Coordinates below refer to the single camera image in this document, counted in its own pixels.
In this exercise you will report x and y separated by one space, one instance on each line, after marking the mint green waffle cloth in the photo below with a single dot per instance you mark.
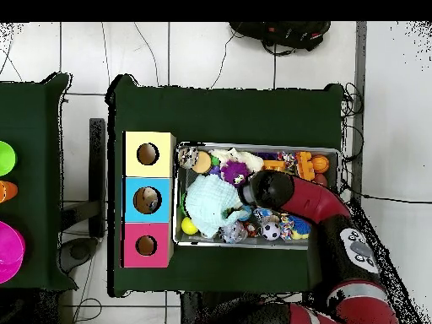
209 202

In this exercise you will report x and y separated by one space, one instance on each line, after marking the crushed clear plastic bottle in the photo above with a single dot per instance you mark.
233 232

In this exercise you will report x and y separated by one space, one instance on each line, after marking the small black white soccer ball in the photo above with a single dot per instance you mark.
270 231

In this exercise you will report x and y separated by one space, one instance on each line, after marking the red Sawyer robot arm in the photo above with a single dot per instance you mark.
314 199

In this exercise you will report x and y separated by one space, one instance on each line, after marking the wooden box with three holes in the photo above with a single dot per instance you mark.
131 158

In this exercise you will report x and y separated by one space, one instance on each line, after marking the purple spiky monster toy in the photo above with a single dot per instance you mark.
233 172

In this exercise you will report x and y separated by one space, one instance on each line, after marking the cream knitted cloth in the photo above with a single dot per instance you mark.
251 160

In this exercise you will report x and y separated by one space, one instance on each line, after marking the yellow ball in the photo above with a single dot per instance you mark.
189 226

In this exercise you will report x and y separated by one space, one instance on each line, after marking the dark green table cloth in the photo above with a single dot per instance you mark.
27 118
219 114

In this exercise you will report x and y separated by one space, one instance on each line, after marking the long orange building block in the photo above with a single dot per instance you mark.
303 167

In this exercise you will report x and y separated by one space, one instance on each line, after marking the small orange basketball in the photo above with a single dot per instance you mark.
320 164

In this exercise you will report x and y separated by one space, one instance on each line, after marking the black upright panel on stand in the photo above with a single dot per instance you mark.
98 168

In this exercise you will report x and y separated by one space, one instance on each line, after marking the black backpack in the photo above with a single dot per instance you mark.
283 33

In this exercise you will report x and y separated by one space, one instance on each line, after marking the orange plastic cone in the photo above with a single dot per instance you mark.
7 191

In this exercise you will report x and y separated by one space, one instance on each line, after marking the green plastic cup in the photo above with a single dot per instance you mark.
6 158

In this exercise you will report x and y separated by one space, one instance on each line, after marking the magenta plastic bowl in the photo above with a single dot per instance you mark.
10 253

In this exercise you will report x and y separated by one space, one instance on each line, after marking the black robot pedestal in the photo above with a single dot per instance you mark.
192 310

